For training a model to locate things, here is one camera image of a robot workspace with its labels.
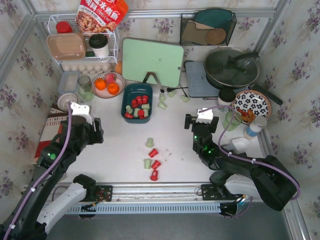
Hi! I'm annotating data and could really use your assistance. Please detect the black power plug cable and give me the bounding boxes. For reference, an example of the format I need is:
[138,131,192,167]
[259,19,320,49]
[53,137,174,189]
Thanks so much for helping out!
[159,84,190,97]

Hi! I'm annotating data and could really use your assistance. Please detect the white strainer basket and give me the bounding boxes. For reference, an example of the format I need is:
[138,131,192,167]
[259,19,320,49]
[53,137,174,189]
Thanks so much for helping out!
[57,93,78,111]

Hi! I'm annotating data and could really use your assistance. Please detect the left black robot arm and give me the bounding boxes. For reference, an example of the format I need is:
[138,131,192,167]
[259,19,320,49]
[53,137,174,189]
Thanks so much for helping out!
[0,116,104,240]

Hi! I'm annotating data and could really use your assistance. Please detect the clear lidded container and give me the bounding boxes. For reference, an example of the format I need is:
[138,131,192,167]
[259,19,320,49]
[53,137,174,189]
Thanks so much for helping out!
[57,71,80,95]

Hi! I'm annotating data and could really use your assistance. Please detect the white plastic scoop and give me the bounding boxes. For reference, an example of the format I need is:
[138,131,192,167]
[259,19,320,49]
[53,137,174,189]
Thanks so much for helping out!
[223,137,251,154]

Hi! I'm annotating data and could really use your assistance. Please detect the green glass cup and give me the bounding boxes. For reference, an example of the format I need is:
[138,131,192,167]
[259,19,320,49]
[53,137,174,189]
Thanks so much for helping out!
[222,111,243,132]
[78,85,94,102]

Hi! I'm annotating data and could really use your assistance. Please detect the green glass cup right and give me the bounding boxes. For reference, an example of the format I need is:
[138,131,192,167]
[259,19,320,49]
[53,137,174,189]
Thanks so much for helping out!
[222,111,243,132]

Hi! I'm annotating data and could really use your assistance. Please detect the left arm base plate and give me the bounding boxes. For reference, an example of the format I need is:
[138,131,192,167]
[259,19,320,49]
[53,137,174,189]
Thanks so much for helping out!
[82,185,113,203]

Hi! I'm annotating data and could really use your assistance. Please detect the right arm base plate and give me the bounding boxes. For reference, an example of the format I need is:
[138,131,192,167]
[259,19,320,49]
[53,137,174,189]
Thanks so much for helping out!
[201,184,243,201]

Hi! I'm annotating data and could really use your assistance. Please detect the teal plastic storage basket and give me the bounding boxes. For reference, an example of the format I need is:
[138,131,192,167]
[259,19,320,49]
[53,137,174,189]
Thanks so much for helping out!
[120,83,153,124]

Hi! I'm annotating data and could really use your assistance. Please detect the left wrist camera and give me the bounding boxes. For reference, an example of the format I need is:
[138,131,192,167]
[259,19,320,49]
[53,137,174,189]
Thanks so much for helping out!
[70,102,93,125]

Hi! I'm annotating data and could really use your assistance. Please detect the pink fruit bowl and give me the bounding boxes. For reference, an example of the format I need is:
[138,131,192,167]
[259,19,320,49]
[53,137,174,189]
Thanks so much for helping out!
[91,72,126,99]

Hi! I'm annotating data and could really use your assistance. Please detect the grey glass cup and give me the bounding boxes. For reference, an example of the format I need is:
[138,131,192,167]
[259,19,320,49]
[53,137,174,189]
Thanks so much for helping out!
[77,75,92,92]

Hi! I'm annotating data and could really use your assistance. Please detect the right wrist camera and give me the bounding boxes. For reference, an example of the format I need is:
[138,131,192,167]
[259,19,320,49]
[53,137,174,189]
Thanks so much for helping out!
[195,107,214,124]

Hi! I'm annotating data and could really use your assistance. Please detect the black lid seasoning jar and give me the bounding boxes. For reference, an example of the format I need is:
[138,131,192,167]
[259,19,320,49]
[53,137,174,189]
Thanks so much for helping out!
[217,87,236,112]

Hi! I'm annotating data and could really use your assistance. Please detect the red coffee capsule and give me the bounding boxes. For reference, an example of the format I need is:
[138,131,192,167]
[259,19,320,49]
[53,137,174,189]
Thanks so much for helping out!
[124,112,134,119]
[131,99,139,108]
[135,96,143,106]
[151,160,161,170]
[142,95,149,105]
[148,148,159,158]
[137,109,145,119]
[150,170,159,182]

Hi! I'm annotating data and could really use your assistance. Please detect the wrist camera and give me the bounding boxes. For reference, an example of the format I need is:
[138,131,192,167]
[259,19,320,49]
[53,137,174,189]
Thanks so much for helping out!
[195,107,214,124]
[70,102,93,125]

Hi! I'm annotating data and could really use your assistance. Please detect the grey induction cooker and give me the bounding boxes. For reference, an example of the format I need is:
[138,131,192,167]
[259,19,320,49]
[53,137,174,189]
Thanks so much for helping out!
[183,60,220,98]

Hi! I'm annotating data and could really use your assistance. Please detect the pink peach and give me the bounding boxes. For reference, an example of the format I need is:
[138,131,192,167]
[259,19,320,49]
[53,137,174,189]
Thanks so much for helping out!
[104,72,117,84]

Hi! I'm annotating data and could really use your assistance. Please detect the striped red cloth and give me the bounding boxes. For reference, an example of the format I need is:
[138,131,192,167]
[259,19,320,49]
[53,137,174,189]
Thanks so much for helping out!
[34,104,68,162]

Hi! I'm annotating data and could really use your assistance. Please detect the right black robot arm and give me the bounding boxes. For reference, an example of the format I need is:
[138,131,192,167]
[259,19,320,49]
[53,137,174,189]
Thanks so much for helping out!
[184,114,300,211]

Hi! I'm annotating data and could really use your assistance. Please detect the carrot pieces on plate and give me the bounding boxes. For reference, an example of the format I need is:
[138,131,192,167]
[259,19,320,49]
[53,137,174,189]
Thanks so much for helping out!
[237,108,256,123]

